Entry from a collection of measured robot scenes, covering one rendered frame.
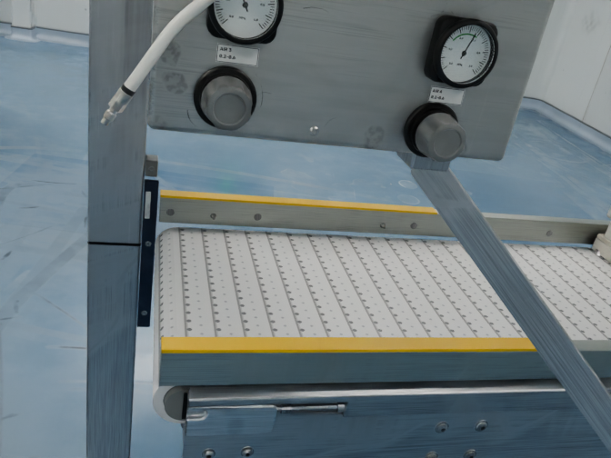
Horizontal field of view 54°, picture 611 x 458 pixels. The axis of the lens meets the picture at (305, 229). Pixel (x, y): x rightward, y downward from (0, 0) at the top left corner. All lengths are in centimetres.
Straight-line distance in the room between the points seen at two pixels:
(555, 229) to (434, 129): 54
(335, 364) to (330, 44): 25
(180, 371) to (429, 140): 25
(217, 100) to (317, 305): 32
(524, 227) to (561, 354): 39
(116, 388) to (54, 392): 83
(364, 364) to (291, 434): 9
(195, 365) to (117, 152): 30
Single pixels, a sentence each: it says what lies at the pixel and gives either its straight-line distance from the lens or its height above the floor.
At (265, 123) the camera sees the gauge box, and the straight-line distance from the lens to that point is 34.
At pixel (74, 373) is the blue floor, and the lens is 172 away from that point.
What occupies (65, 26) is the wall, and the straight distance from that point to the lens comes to 567.
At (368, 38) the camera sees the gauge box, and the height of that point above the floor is 107.
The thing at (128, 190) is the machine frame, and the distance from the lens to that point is 70.
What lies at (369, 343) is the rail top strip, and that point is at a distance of 48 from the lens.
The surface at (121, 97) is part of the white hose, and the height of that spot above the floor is 103.
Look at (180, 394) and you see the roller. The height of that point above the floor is 78.
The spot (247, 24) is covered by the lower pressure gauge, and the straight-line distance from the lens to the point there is 31.
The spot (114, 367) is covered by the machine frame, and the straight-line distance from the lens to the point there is 83.
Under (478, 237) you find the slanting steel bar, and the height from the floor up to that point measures 94.
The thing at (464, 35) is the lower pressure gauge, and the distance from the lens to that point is 35.
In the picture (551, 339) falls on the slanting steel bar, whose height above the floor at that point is 89.
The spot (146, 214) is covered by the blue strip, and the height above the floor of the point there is 81.
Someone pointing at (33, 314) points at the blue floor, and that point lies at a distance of 194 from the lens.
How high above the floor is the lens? 111
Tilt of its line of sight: 26 degrees down
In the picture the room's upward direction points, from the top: 10 degrees clockwise
